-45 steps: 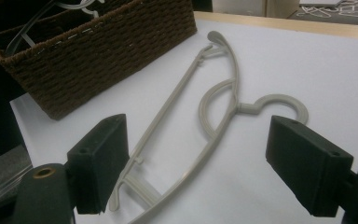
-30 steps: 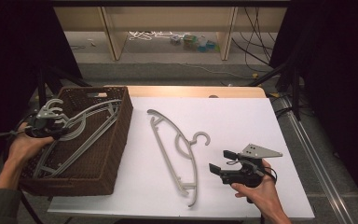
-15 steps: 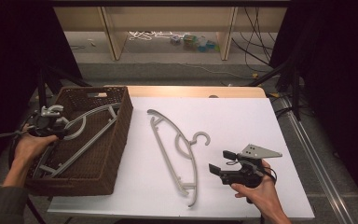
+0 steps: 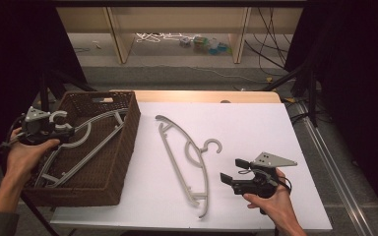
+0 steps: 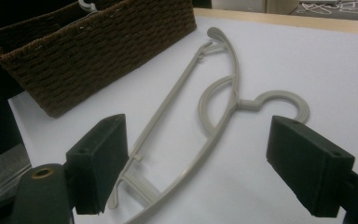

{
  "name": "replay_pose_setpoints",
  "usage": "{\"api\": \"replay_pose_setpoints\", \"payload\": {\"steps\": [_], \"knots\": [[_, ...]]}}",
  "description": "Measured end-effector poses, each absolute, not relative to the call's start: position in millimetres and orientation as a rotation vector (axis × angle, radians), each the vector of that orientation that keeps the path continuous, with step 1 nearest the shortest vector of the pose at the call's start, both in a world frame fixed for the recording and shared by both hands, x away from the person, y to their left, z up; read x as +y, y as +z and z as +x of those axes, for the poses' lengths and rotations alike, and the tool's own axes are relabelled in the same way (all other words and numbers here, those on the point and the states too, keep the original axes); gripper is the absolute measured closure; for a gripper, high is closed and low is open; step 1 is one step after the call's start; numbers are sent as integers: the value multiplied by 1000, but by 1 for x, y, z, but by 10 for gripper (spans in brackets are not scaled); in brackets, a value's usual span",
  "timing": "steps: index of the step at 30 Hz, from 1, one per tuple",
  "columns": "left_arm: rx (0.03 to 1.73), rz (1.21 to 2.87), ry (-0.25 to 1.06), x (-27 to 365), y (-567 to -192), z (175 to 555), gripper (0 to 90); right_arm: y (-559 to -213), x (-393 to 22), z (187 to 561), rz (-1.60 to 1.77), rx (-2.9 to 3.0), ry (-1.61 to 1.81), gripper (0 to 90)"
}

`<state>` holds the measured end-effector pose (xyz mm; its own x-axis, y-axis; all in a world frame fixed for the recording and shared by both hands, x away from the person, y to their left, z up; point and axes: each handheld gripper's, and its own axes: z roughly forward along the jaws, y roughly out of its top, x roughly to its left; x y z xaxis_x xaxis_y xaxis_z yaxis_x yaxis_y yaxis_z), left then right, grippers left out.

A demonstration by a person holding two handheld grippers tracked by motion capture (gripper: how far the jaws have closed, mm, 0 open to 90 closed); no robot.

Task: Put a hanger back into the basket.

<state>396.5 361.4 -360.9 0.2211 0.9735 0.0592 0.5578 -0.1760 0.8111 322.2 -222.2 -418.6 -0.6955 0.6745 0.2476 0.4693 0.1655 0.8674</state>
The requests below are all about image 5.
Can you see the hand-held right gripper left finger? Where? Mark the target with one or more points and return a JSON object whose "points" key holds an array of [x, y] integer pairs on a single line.
{"points": [[99, 161]]}

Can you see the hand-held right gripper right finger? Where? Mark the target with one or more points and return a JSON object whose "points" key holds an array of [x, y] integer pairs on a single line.
{"points": [[307, 161]]}

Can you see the grey plastic clothes hanger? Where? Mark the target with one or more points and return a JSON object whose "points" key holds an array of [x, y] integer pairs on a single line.
{"points": [[230, 109], [87, 5]]}

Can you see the brown wicker basket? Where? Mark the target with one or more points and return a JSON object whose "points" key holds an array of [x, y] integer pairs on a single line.
{"points": [[84, 56]]}

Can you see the metal floor rail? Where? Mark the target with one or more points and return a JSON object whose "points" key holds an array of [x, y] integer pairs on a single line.
{"points": [[0, 189]]}

